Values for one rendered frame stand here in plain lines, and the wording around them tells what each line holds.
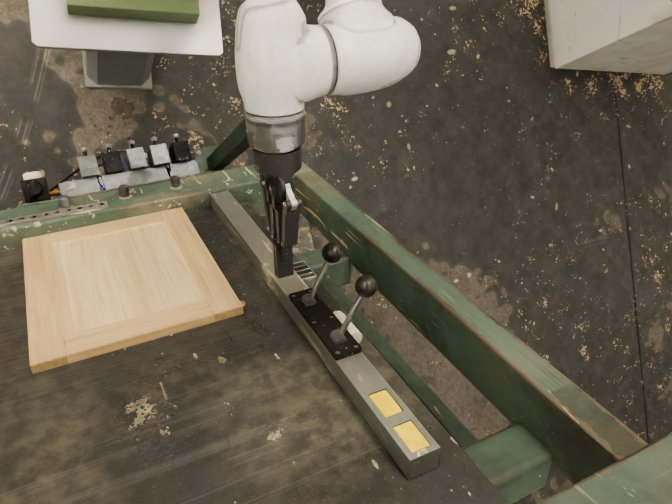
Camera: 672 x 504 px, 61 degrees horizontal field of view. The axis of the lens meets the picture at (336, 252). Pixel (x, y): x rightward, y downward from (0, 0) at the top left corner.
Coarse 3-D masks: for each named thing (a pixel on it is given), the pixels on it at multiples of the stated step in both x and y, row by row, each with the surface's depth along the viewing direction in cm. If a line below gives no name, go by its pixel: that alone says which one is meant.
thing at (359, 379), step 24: (240, 216) 138; (240, 240) 131; (264, 240) 127; (264, 264) 118; (288, 288) 111; (288, 312) 110; (312, 336) 100; (360, 360) 93; (360, 384) 88; (384, 384) 88; (360, 408) 88; (384, 432) 81; (408, 456) 76; (432, 456) 78
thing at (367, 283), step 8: (360, 280) 92; (368, 280) 92; (360, 288) 92; (368, 288) 92; (376, 288) 93; (360, 296) 94; (368, 296) 93; (352, 312) 94; (344, 320) 95; (344, 328) 95; (336, 336) 95; (344, 336) 95
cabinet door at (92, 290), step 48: (48, 240) 132; (96, 240) 132; (144, 240) 132; (192, 240) 132; (48, 288) 115; (96, 288) 115; (144, 288) 115; (192, 288) 115; (48, 336) 102; (96, 336) 102; (144, 336) 102
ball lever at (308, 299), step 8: (328, 248) 101; (336, 248) 101; (328, 256) 101; (336, 256) 101; (328, 264) 103; (320, 272) 103; (320, 280) 104; (312, 288) 104; (304, 296) 105; (312, 296) 105; (312, 304) 104
